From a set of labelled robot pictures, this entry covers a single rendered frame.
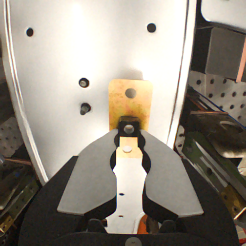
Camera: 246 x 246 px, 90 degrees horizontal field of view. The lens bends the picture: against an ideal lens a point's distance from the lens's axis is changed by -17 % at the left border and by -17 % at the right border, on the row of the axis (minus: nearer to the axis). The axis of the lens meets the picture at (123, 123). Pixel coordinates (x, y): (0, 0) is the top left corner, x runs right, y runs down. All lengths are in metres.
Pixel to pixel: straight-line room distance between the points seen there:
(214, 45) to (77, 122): 0.20
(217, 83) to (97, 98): 0.46
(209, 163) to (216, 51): 0.14
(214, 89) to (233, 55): 0.34
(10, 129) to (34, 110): 0.53
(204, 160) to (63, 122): 0.18
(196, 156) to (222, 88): 0.40
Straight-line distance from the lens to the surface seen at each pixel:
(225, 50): 0.22
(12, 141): 0.77
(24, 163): 0.37
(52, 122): 0.20
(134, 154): 0.16
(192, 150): 0.22
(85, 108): 0.17
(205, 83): 0.54
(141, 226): 0.91
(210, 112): 0.30
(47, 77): 0.19
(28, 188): 0.33
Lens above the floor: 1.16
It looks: 62 degrees down
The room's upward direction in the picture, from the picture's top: 178 degrees counter-clockwise
